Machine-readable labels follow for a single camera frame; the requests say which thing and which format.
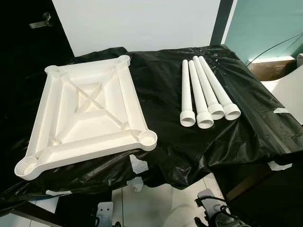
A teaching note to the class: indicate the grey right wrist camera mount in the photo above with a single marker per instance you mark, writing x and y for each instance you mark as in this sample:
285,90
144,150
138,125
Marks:
207,195

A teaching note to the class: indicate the black door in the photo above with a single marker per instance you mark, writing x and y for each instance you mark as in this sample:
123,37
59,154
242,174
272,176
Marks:
19,28

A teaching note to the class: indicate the black plastic sheet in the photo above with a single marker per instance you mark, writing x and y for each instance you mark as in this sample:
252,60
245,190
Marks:
236,142

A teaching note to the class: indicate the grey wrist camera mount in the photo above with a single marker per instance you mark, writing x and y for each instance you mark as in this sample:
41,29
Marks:
105,210
207,195

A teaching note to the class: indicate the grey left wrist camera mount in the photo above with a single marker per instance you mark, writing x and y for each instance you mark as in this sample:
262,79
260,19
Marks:
105,210

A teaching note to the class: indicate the white plastic table leg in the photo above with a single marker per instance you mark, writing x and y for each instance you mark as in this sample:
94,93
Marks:
196,90
207,87
218,87
187,90

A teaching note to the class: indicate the white plastic table top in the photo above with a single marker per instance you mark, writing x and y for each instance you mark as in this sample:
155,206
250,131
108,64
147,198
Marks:
94,118

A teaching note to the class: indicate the dark grey window frame post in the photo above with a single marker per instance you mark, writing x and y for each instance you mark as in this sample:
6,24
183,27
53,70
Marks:
222,21

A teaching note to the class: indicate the brown cardboard box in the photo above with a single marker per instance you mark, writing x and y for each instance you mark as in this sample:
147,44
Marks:
270,71

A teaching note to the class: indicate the white curved furniture panel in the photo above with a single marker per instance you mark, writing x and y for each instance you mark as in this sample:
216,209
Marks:
289,92

